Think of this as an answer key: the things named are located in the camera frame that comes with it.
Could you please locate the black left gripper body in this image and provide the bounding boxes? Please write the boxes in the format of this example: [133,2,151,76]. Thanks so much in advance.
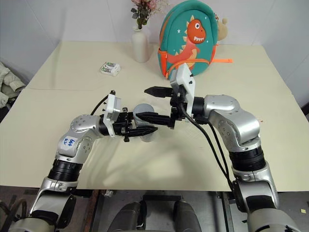
[112,107,136,143]

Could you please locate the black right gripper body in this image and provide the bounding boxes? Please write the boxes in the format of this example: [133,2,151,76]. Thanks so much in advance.
[168,90,186,129]

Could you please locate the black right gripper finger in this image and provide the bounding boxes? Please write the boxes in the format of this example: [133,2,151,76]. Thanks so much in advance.
[138,112,171,127]
[144,86,173,98]

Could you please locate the clear plastic jar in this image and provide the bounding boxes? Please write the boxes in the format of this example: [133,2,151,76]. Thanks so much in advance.
[134,115,156,144]

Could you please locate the grey jar lid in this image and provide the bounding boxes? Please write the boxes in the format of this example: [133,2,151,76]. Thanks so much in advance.
[133,103,156,118]

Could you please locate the small white green box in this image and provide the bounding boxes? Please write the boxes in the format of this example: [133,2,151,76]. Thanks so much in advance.
[99,62,121,77]

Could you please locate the white ceramic vase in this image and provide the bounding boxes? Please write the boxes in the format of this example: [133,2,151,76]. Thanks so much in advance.
[131,25,149,63]

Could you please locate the teal dinosaur backpack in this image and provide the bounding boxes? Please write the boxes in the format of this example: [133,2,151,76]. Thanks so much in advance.
[157,0,234,79]

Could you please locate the pink artificial flowers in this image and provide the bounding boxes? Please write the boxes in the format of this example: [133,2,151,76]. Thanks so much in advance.
[130,0,160,31]

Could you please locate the dark rounded shape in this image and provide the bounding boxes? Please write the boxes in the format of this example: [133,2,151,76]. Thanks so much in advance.
[113,201,147,232]
[173,200,202,232]

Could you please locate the beige plush toy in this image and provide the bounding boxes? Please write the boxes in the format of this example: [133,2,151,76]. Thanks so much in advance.
[215,13,230,42]

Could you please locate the pale crumpled jacket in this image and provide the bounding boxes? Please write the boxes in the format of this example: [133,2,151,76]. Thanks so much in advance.
[0,61,26,110]

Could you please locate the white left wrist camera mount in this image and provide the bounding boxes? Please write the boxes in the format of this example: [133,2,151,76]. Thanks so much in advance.
[100,93,122,138]

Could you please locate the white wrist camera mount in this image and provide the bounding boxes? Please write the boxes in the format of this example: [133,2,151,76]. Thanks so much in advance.
[100,93,122,138]
[169,62,196,117]

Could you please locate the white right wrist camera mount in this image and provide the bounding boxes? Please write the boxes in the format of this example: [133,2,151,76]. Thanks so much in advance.
[169,62,196,117]

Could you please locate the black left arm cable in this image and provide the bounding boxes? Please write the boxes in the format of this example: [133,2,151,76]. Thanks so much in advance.
[90,95,110,116]

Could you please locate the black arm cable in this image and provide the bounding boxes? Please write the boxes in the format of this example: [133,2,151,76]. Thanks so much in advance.
[90,95,110,116]
[179,96,239,195]

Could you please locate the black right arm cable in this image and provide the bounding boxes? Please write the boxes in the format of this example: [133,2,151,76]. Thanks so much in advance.
[179,96,239,195]

